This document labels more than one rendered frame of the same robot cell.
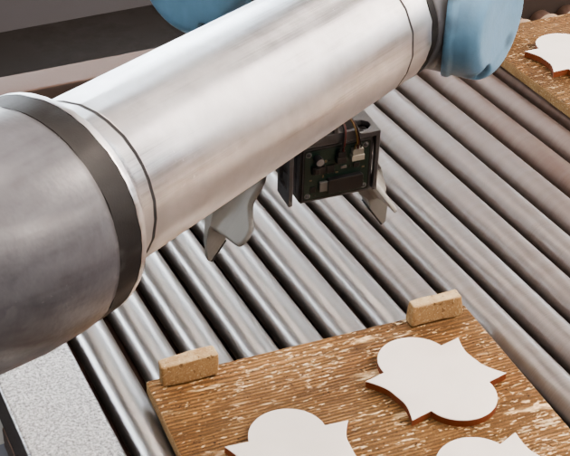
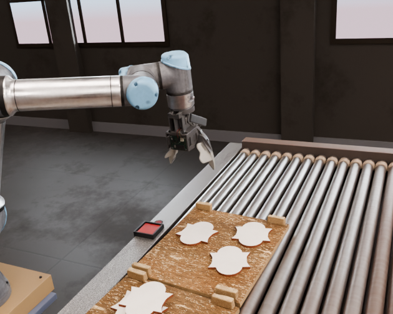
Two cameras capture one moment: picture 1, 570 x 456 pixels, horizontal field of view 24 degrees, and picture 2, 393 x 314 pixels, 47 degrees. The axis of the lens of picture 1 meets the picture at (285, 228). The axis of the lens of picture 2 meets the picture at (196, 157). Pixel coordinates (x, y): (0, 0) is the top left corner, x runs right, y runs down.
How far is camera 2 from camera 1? 1.02 m
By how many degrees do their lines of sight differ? 46
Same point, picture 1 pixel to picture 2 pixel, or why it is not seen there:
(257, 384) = (214, 217)
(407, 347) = (256, 225)
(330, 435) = (209, 232)
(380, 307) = not seen: hidden behind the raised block
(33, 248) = not seen: outside the picture
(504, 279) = (316, 225)
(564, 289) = (329, 235)
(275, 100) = (55, 90)
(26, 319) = not seen: outside the picture
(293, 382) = (222, 220)
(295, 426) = (206, 227)
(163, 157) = (19, 90)
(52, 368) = (188, 198)
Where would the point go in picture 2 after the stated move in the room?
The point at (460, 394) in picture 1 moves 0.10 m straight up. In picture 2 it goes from (251, 239) to (249, 210)
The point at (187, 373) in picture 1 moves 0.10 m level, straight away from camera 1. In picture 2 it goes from (201, 207) to (220, 196)
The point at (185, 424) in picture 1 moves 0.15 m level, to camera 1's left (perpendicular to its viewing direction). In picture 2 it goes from (189, 217) to (163, 203)
